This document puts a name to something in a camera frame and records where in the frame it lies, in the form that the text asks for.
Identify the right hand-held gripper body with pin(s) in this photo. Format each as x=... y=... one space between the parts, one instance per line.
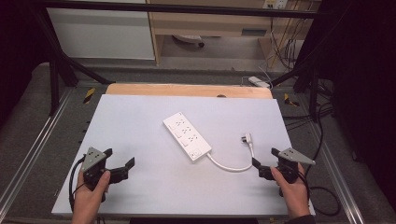
x=289 y=165

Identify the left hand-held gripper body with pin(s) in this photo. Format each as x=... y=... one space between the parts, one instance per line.
x=92 y=159

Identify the white plug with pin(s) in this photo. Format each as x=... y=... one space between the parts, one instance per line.
x=247 y=138

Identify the person's right hand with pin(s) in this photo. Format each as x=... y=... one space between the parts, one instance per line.
x=294 y=196

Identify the person's left hand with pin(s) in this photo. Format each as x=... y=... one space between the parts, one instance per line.
x=88 y=199

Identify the white board sheet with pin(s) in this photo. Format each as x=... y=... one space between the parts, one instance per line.
x=140 y=124

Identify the white floor power strip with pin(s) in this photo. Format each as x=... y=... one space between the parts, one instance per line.
x=258 y=81

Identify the wooden table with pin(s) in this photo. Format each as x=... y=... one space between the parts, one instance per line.
x=186 y=90

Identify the white cabinet panel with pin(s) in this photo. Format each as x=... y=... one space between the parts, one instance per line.
x=99 y=34

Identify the white chair base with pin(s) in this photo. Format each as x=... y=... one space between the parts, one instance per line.
x=188 y=38

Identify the wooden desk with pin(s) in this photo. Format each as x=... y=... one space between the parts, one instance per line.
x=211 y=21

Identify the aluminium rail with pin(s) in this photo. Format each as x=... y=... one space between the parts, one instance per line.
x=339 y=180
x=34 y=146

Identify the wall socket panel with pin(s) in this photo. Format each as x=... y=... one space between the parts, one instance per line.
x=275 y=3

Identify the black metal frame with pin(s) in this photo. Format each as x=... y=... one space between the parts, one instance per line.
x=186 y=9

